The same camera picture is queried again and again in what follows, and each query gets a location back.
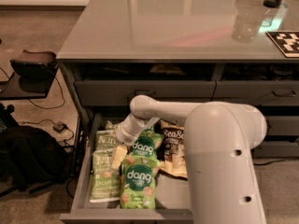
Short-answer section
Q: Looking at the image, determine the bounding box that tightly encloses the grey top right drawer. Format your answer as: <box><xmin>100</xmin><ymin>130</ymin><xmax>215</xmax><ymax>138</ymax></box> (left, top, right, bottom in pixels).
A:
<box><xmin>213</xmin><ymin>80</ymin><xmax>299</xmax><ymax>106</ymax></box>

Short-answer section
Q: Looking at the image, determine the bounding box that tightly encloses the black bag on floor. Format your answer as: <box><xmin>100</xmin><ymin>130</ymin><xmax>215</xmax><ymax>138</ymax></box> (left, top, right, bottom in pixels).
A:
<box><xmin>0</xmin><ymin>126</ymin><xmax>68</xmax><ymax>190</ymax></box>

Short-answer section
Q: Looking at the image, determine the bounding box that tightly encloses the black power adapter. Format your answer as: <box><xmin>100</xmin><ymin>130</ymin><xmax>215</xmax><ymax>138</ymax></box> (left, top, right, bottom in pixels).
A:
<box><xmin>52</xmin><ymin>121</ymin><xmax>66</xmax><ymax>133</ymax></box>

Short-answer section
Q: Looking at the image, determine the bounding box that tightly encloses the grey counter cabinet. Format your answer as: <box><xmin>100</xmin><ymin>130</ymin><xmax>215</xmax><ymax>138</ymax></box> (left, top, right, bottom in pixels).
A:
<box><xmin>56</xmin><ymin>0</ymin><xmax>299</xmax><ymax>161</ymax></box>

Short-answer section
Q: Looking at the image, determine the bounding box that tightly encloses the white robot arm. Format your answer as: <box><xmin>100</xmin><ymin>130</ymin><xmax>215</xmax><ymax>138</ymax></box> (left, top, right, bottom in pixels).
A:
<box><xmin>115</xmin><ymin>95</ymin><xmax>267</xmax><ymax>224</ymax></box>

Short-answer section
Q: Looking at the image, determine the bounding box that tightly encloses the black floor cable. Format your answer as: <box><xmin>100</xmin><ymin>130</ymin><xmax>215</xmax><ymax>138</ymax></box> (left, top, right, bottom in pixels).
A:
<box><xmin>18</xmin><ymin>68</ymin><xmax>76</xmax><ymax>142</ymax></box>

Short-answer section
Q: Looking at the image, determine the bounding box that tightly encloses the grey middle right drawer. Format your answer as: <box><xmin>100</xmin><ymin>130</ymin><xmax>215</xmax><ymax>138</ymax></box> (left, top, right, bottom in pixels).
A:
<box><xmin>266</xmin><ymin>116</ymin><xmax>299</xmax><ymax>136</ymax></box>

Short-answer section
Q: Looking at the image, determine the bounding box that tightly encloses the green kettle chip bag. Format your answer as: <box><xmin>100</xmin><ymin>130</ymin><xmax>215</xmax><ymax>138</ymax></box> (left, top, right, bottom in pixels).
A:
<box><xmin>105</xmin><ymin>120</ymin><xmax>121</xmax><ymax>131</ymax></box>
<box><xmin>95</xmin><ymin>130</ymin><xmax>117</xmax><ymax>151</ymax></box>

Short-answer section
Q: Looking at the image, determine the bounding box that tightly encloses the front green Dang chip bag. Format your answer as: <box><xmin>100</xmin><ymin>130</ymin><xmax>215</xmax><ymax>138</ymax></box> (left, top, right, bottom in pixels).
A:
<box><xmin>120</xmin><ymin>155</ymin><xmax>160</xmax><ymax>209</ymax></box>

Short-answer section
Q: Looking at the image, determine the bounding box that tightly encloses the open grey middle drawer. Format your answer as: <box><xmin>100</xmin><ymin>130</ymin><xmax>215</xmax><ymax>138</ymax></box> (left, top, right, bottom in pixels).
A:
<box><xmin>61</xmin><ymin>114</ymin><xmax>194</xmax><ymax>224</ymax></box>

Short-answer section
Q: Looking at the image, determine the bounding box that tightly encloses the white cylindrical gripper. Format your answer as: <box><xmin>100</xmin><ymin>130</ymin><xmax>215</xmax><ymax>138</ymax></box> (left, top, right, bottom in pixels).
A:
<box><xmin>110</xmin><ymin>114</ymin><xmax>159</xmax><ymax>170</ymax></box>

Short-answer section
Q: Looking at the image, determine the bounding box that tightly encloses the middle green Dang chip bag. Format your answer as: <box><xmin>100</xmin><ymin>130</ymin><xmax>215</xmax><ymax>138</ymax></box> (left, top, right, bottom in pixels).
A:
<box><xmin>129</xmin><ymin>132</ymin><xmax>164</xmax><ymax>158</ymax></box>

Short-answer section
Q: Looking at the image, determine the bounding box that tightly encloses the rear green Kettle chip bag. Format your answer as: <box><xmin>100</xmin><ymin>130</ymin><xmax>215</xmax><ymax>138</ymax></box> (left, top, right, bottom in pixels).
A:
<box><xmin>105</xmin><ymin>120</ymin><xmax>121</xmax><ymax>131</ymax></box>

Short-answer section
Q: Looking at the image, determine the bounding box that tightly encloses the grey top left drawer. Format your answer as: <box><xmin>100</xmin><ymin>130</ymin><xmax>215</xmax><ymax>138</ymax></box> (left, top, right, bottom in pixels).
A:
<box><xmin>75</xmin><ymin>80</ymin><xmax>216</xmax><ymax>106</ymax></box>

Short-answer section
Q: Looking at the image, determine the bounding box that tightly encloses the brown sea salt chip bag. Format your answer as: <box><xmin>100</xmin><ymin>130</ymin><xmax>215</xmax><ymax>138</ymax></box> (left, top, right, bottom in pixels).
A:
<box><xmin>161</xmin><ymin>120</ymin><xmax>188</xmax><ymax>178</ymax></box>

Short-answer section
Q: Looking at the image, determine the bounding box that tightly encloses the green dang chip bag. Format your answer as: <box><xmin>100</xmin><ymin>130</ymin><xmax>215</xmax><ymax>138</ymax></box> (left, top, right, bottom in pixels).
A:
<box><xmin>129</xmin><ymin>132</ymin><xmax>164</xmax><ymax>158</ymax></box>
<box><xmin>120</xmin><ymin>155</ymin><xmax>160</xmax><ymax>209</ymax></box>

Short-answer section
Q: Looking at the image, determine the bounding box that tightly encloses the green jalapeno chip bag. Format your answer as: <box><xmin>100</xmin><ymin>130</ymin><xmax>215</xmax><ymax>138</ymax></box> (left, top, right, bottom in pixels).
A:
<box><xmin>90</xmin><ymin>148</ymin><xmax>121</xmax><ymax>203</ymax></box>

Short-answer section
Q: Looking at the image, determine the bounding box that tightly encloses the checkered fiducial marker board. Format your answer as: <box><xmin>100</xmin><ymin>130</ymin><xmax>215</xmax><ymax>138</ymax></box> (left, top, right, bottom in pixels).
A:
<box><xmin>266</xmin><ymin>31</ymin><xmax>299</xmax><ymax>58</ymax></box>

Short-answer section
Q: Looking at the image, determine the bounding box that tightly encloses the middle green Kettle chip bag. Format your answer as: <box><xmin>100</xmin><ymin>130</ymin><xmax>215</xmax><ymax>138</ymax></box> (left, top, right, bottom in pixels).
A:
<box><xmin>95</xmin><ymin>130</ymin><xmax>117</xmax><ymax>151</ymax></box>

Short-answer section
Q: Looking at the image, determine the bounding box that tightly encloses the grey bottom right drawer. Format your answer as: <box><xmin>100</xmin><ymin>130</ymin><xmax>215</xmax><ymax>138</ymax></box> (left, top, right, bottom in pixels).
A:
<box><xmin>252</xmin><ymin>141</ymin><xmax>299</xmax><ymax>158</ymax></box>

